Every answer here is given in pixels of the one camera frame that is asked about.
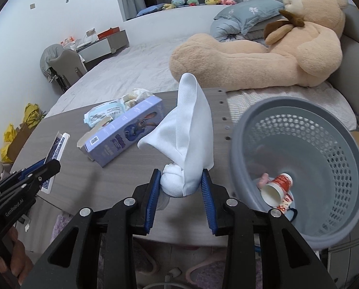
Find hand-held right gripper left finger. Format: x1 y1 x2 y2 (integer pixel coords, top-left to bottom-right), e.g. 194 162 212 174
29 169 162 289

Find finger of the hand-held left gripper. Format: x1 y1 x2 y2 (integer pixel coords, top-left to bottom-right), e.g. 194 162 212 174
0 160 49 187
0 159 61 207

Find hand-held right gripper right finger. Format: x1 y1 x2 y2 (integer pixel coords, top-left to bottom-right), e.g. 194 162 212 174
200 169 338 289

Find blue patterned card pack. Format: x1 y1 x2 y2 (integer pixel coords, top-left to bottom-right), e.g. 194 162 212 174
40 131 70 195

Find red white paper cup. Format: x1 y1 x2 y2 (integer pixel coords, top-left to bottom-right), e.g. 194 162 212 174
260 173 294 207

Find white cloth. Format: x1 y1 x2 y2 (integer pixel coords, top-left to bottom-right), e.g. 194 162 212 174
137 73 214 198

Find purple cardboard box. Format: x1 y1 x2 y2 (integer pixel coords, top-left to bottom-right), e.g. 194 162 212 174
77 95 165 167

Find red beige snack wrapper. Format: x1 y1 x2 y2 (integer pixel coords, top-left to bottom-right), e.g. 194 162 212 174
277 194 294 216

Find blue white wipes packet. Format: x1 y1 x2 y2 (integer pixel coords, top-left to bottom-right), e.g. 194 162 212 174
84 99 127 128

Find grey perforated plastic basket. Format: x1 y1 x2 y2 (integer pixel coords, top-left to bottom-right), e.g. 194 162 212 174
230 96 359 250

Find person's left hand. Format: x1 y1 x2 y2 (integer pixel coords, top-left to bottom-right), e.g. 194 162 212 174
0 226 34 279

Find yellow bag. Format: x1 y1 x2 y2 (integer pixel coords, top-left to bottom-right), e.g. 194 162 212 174
0 103 46 163

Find pink slipper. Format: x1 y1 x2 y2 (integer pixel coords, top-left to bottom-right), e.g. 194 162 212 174
185 254 228 289
134 241 157 279

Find white charger plug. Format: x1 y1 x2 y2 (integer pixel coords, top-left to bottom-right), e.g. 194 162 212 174
164 266 183 283

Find grey chair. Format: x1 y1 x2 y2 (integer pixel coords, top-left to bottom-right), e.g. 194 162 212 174
48 48 88 92

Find grey garment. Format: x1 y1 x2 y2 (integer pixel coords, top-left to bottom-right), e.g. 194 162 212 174
40 44 64 82

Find checked bed pad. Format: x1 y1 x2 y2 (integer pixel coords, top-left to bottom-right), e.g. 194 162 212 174
228 80 357 133

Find white grey cabinet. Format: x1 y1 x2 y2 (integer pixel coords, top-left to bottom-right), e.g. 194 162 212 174
77 29 130 64

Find bed with white sheet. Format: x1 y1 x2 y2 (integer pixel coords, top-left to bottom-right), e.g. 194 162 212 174
45 4 357 133

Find large beige teddy bear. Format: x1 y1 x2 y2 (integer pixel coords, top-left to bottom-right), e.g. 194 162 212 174
169 0 350 90

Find red box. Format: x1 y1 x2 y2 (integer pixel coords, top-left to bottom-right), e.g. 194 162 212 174
98 28 120 39

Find folded grey blue duvet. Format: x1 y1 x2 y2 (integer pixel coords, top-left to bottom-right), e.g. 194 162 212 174
210 18 268 49

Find blue cushion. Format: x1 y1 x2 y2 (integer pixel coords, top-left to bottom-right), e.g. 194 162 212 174
136 3 166 17

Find grey blue flower pillow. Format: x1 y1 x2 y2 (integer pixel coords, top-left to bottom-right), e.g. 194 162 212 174
214 0 284 26

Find grey padded headboard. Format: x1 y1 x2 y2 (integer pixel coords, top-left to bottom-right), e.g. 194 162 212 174
273 0 359 131

